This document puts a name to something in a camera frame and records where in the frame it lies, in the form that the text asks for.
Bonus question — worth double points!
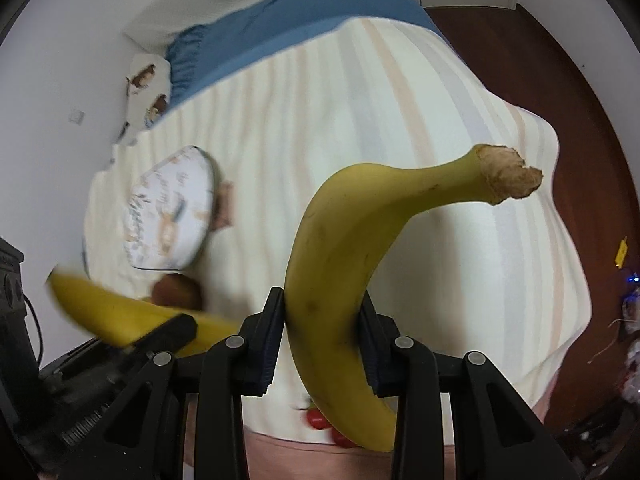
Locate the cluttered items on floor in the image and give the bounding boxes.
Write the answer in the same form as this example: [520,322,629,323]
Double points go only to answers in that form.
[587,236,639,404]

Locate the bear print pillow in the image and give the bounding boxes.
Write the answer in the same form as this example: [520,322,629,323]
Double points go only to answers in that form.
[117,53,171,145]

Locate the yellow banana with stem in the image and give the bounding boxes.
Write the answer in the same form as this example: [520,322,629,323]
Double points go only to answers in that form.
[284,144,544,453]

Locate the red cherry tomato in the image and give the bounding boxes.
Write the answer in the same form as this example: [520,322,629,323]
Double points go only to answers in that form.
[305,408,332,430]
[331,428,357,448]

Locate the blue bed sheet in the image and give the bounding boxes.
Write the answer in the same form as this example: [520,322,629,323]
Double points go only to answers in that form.
[166,0,440,110]

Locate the oval patterned ceramic plate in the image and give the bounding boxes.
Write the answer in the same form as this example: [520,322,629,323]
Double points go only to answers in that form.
[124,145,218,271]

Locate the striped cream blanket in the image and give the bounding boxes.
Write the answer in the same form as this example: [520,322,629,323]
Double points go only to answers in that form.
[84,18,591,452]

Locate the brown blanket label tag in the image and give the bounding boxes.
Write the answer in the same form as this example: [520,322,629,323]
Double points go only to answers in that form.
[210,181,233,232]

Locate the dark red brown apple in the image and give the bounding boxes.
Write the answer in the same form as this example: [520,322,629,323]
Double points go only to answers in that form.
[151,273,204,311]

